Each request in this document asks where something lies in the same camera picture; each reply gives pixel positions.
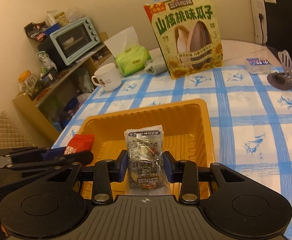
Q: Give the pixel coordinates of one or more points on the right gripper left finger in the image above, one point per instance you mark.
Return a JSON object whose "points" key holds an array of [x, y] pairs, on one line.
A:
{"points": [[102, 174]]}

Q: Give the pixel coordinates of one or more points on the wooden shelf cabinet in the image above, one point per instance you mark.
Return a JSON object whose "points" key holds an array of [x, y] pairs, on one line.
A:
{"points": [[51, 101]]}

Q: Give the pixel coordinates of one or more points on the blue checked tablecloth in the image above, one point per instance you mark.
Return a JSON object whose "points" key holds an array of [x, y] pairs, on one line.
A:
{"points": [[251, 120]]}

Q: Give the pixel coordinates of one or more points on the orange lid snack jar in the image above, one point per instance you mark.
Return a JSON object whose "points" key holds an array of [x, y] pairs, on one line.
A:
{"points": [[29, 83]]}

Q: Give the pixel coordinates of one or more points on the sunflower seed bag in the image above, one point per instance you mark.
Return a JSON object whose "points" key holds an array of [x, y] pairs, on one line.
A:
{"points": [[188, 35]]}

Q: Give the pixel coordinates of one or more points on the black white appliance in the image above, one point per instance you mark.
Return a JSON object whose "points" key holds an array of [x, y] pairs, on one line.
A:
{"points": [[273, 24]]}

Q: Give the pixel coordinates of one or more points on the green tissue pack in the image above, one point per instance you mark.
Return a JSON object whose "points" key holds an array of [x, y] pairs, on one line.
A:
{"points": [[130, 57]]}

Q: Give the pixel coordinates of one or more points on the orange plastic tray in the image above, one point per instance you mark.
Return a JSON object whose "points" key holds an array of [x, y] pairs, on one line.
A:
{"points": [[187, 135]]}

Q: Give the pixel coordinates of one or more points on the white cartoon mug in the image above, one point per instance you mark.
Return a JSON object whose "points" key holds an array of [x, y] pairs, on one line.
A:
{"points": [[107, 77]]}

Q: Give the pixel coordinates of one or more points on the left quilted chair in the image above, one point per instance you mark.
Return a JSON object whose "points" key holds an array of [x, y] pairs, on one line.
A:
{"points": [[10, 135]]}

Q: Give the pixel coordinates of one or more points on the phone stand with round base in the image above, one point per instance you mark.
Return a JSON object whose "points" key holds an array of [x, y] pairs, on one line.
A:
{"points": [[282, 80]]}

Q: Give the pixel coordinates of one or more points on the red pillow snack packet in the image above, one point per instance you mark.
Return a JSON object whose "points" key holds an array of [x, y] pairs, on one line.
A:
{"points": [[79, 143]]}

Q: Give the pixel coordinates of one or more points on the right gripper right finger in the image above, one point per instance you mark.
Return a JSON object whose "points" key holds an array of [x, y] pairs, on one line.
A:
{"points": [[194, 180]]}

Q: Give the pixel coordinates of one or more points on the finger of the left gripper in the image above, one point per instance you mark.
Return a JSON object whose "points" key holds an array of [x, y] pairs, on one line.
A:
{"points": [[23, 152], [30, 161]]}

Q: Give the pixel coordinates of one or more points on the grey mixed nuts packet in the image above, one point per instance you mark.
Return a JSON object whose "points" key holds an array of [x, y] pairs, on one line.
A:
{"points": [[145, 167]]}

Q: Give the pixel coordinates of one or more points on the mint toaster oven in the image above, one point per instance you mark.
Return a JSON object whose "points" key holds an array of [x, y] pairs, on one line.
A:
{"points": [[65, 45]]}

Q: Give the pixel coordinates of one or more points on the small clear blue box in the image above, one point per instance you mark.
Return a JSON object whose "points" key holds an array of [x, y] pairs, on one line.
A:
{"points": [[258, 65]]}

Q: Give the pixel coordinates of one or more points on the grey folded cloth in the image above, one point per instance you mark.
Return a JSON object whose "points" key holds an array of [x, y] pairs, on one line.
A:
{"points": [[155, 66]]}

